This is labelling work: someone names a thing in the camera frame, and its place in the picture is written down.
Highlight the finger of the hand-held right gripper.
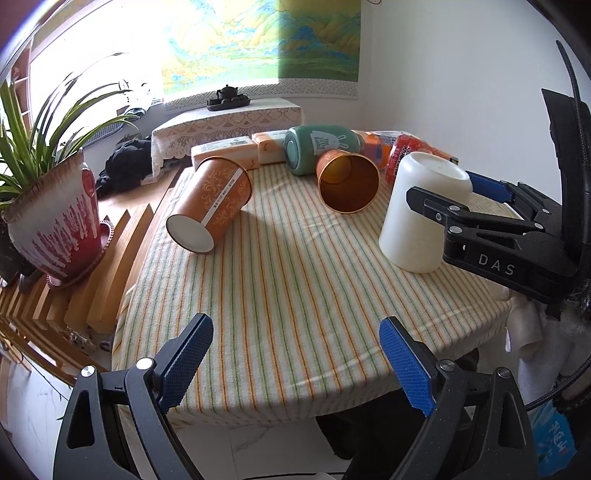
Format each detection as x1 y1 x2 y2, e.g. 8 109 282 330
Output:
465 171 561 227
406 186 578 303

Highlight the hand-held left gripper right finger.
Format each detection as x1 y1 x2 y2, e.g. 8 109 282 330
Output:
379 316 539 480

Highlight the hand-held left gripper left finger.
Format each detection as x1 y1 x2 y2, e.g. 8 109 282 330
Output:
53 313 215 480

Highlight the white cup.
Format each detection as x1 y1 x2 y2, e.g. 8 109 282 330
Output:
379 151 474 274

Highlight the orange cup with gold inside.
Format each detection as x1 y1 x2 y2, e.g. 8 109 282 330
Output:
316 149 380 215

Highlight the orange patterned paper cup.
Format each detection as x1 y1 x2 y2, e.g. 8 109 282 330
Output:
166 157 254 254

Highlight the red snack packet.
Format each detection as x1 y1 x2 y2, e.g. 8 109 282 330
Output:
385 135 458 183

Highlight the white cloth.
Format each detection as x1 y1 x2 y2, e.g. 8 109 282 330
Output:
505 286 591 402

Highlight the wooden slat bench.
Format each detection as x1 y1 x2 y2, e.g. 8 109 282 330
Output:
0 166 185 384

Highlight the orange plastic bottle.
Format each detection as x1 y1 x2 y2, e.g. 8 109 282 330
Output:
353 130 398 171

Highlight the striped tablecloth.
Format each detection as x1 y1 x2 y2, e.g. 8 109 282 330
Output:
111 159 520 428

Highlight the red flowerpot saucer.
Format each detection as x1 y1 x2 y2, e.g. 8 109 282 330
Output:
44 219 114 291

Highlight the blue plastic bag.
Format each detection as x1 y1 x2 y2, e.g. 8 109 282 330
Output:
526 399 578 478

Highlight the green bottle with rabbit print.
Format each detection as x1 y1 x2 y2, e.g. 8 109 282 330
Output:
283 124 365 177

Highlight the red and white flowerpot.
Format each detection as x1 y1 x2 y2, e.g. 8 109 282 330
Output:
4 148 102 280

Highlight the dark cloth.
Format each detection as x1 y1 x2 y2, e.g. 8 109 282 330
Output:
95 138 155 198

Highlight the small orange patterned box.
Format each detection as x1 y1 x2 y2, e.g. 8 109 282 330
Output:
252 130 289 165

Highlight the large orange patterned box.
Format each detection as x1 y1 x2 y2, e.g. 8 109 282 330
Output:
191 137 258 171

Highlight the lace-covered side table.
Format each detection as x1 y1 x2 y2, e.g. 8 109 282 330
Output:
151 98 305 178

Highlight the black tea tray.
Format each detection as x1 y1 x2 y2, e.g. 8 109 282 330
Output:
206 95 252 112

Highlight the green spider plant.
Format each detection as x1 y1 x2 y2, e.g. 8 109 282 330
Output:
0 53 153 204

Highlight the black braided cable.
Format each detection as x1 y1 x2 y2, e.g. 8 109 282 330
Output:
526 41 591 411

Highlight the landscape wall painting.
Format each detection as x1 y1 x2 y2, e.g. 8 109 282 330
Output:
161 0 362 100

